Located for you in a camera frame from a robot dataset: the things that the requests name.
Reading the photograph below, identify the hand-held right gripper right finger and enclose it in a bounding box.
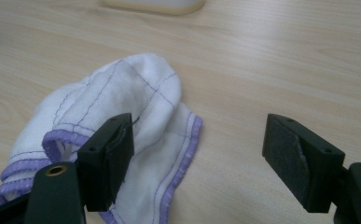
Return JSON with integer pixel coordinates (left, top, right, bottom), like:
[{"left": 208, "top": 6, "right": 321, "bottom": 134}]
[{"left": 261, "top": 113, "right": 346, "bottom": 214}]

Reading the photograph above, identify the white drying rack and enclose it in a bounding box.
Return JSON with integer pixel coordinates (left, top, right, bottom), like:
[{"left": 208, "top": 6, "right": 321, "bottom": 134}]
[{"left": 102, "top": 0, "right": 207, "bottom": 16}]

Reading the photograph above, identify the white cloth with purple edge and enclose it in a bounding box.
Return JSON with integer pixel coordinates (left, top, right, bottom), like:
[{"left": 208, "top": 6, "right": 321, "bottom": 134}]
[{"left": 0, "top": 52, "right": 204, "bottom": 224}]

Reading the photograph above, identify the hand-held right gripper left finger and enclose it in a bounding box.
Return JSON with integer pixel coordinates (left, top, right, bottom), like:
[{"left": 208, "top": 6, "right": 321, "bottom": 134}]
[{"left": 76, "top": 113, "right": 135, "bottom": 213}]

